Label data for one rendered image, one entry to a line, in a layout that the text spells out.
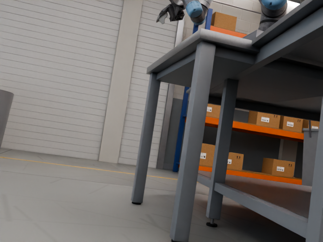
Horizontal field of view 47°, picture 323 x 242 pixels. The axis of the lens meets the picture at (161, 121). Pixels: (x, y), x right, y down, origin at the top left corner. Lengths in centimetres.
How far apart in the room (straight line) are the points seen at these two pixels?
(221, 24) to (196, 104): 450
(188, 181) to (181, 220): 15
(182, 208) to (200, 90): 46
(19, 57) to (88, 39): 107
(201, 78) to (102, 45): 466
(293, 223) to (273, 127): 502
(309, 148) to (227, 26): 245
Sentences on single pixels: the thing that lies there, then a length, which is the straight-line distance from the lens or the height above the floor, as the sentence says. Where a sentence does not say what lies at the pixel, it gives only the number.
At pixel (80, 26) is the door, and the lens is 608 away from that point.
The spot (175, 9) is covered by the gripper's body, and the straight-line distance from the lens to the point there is 203.
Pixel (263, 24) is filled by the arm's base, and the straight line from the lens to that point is 190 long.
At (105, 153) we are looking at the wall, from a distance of 584.
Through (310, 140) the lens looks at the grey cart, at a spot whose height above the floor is 67.
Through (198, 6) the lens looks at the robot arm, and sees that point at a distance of 186.
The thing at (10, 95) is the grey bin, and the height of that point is 60.
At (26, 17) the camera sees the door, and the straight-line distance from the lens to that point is 612.
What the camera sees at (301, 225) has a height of 21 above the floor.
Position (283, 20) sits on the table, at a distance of 129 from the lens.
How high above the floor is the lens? 35
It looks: 4 degrees up
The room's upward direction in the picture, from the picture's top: 8 degrees clockwise
